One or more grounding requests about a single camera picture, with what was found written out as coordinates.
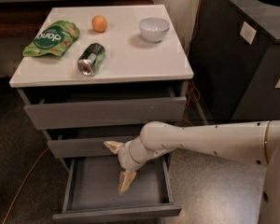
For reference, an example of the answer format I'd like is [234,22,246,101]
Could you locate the orange fruit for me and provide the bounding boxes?
[91,15,107,33]

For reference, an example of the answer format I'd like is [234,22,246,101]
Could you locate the orange cable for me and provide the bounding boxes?
[1,0,213,224]

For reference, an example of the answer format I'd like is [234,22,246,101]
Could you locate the grey middle drawer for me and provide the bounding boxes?
[48,124,143,159]

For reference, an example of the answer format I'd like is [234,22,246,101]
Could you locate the grey bottom drawer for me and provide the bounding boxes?
[53,156,181,224]

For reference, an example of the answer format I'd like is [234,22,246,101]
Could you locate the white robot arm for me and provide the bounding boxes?
[104,120,280,224]

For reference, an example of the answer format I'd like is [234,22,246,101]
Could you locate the grey drawer cabinet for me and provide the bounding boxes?
[10,5,193,99]

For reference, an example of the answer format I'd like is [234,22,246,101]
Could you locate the grey top drawer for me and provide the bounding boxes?
[19,86,186,130]

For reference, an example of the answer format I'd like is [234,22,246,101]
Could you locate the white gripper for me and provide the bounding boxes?
[104,141,143,194]

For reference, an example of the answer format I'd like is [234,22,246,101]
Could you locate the white bowl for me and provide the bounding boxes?
[138,17,170,42]

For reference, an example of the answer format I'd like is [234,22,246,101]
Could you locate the dark waste bin cabinet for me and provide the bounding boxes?
[189,0,280,122]

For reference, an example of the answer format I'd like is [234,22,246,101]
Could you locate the green soda can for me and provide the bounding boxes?
[77,43,105,77]

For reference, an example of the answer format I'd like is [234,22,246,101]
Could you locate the grey drawer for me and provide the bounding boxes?
[53,156,181,224]
[48,124,143,159]
[19,86,186,130]

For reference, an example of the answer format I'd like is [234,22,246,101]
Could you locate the green snack bag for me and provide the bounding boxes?
[22,21,80,57]

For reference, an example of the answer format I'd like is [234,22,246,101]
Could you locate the white label sticker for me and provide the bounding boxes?
[240,22,257,44]

